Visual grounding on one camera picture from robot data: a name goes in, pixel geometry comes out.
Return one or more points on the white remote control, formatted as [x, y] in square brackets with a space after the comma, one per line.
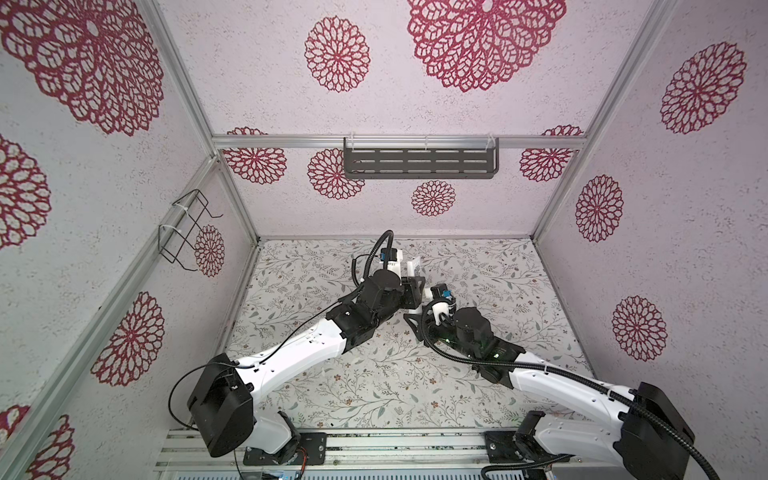
[416, 270]

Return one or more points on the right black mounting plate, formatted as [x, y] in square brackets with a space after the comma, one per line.
[510, 447]

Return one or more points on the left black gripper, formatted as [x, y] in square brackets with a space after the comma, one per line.
[412, 293]

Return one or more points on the black wire wall rack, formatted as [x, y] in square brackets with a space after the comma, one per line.
[192, 242]

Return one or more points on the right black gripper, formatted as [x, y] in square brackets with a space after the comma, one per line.
[421, 331]

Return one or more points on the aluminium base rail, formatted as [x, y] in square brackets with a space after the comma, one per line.
[364, 449]

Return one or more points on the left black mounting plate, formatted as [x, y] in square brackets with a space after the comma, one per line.
[307, 449]

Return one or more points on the black mounting plate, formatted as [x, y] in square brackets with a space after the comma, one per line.
[510, 447]
[307, 449]

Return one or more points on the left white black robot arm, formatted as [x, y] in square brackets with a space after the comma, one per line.
[224, 403]

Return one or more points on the grey slotted metal shelf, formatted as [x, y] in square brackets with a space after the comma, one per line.
[425, 163]

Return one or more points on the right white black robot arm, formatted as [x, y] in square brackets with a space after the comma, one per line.
[638, 429]

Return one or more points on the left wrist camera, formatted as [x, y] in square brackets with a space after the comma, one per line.
[391, 259]

